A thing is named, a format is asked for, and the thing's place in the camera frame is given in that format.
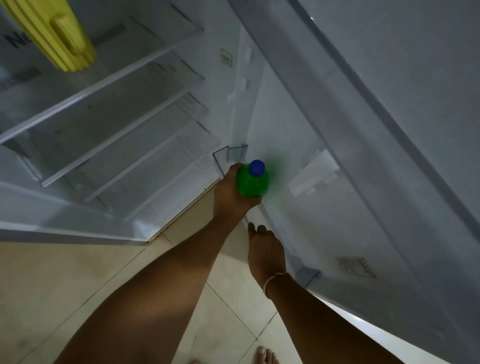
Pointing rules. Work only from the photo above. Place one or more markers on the white refrigerator door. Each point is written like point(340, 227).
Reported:
point(375, 112)

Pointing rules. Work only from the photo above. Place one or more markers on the person's right hand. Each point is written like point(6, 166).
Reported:
point(265, 255)

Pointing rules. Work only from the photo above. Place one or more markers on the person's right fingers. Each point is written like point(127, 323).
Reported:
point(262, 230)

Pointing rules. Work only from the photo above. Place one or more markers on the clear door bin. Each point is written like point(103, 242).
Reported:
point(227, 153)

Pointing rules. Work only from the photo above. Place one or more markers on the yellow ribbed plastic container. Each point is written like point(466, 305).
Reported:
point(41, 26)

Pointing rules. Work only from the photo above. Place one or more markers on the person's left hand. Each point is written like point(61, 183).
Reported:
point(225, 198)

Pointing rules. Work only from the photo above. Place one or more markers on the person's right forearm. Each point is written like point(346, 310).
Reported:
point(322, 326)

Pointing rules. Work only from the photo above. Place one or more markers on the green bottle with blue cap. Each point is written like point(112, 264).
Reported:
point(253, 185)

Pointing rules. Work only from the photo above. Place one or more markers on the glass refrigerator shelf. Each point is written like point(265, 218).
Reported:
point(157, 138)
point(112, 52)
point(176, 176)
point(123, 112)

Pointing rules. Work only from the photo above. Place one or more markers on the person's left thumb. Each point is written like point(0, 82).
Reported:
point(252, 202)

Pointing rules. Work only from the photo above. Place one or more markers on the person's left forearm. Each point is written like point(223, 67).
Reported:
point(168, 285)

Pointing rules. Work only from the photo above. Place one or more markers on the white door shelf bracket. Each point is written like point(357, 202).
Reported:
point(313, 172)

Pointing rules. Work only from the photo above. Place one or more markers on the person's right foot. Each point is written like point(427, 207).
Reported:
point(264, 356)

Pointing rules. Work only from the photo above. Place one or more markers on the white refrigerator body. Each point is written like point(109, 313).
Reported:
point(22, 210)

